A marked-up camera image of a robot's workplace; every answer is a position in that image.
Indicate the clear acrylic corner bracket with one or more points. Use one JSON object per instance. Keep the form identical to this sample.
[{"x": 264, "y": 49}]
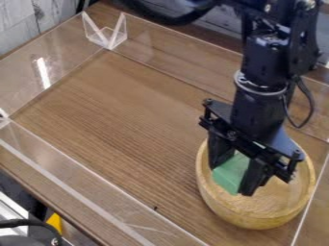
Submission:
[{"x": 106, "y": 37}]

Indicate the green rectangular block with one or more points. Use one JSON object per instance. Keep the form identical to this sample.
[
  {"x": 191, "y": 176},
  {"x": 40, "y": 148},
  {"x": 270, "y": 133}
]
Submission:
[{"x": 229, "y": 174}]

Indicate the brown wooden bowl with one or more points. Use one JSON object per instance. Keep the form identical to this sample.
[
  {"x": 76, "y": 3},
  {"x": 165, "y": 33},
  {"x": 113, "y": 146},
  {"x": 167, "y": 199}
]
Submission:
[{"x": 274, "y": 204}]

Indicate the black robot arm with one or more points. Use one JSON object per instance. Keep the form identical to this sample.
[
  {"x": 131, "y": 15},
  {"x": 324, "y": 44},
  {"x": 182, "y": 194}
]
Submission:
[{"x": 280, "y": 53}]

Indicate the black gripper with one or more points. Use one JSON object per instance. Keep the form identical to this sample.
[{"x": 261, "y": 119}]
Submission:
[{"x": 249, "y": 127}]

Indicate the yellow black equipment part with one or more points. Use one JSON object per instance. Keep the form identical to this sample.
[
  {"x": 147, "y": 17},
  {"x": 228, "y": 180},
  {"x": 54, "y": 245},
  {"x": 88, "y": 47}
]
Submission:
[{"x": 56, "y": 221}]

